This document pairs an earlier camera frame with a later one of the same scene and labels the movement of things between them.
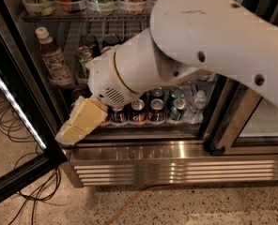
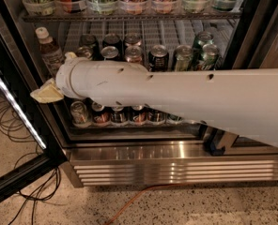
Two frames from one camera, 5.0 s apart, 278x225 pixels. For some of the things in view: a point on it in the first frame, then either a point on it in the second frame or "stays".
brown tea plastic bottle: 56,67 stays
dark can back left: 87,40 stays
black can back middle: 112,39 stays
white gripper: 103,79 to 65,78
